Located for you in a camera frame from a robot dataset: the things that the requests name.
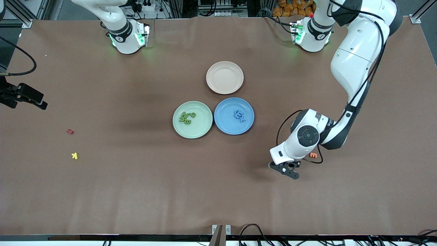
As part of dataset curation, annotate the brown table cover mat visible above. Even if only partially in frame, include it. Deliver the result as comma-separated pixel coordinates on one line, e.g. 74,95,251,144
0,16,437,236

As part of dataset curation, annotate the blue plate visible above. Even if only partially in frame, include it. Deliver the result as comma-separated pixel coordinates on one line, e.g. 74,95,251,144
214,97,255,136

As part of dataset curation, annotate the green plate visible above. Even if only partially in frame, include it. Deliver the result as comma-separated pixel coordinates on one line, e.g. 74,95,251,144
172,101,213,139

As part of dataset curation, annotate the beige plate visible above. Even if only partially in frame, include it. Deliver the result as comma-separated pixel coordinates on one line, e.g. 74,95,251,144
206,61,244,95

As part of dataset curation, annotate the base connector panel green light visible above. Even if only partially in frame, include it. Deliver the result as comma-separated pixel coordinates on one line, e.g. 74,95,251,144
290,21,305,45
136,21,151,47

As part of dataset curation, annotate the bag of orange objects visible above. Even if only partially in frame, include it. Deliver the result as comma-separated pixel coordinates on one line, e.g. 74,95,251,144
273,0,316,17

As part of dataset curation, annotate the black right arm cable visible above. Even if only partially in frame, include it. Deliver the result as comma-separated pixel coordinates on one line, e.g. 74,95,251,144
0,36,37,76

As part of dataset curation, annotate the black cable loop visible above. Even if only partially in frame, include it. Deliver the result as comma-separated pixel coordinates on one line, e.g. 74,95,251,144
239,224,270,246

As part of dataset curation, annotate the white metal bracket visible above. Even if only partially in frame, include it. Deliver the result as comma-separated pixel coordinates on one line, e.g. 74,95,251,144
212,224,232,235

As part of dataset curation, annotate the brown post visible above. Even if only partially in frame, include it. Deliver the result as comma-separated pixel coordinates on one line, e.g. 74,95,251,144
208,224,223,246

